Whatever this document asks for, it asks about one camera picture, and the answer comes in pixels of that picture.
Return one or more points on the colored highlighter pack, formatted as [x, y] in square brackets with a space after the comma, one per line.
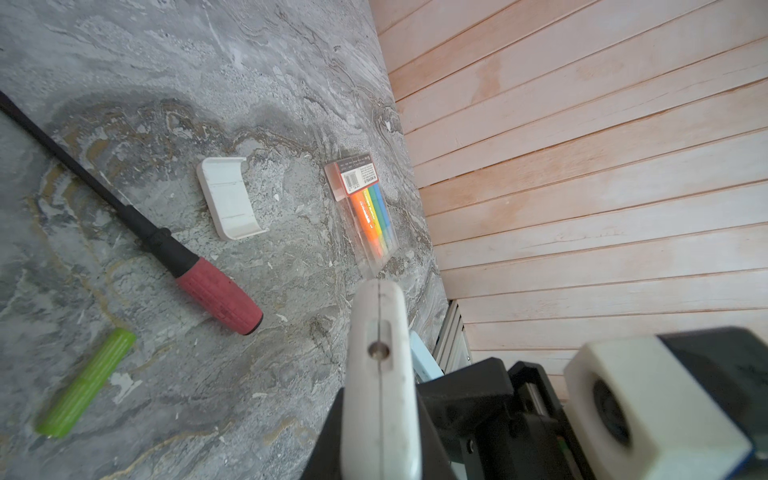
[355, 185]

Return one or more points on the red handled screwdriver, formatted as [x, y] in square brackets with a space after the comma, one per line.
[212, 289]

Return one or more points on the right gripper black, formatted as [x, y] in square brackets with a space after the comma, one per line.
[508, 423]

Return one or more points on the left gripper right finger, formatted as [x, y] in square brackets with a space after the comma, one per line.
[435, 462]

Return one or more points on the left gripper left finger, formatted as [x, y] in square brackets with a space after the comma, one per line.
[324, 461]

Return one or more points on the white battery cover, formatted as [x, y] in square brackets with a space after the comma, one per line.
[227, 198]

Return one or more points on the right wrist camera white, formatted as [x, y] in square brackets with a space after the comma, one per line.
[638, 413]

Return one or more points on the white remote control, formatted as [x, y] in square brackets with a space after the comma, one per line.
[380, 435]

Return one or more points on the green battery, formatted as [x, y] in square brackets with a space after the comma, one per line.
[69, 408]

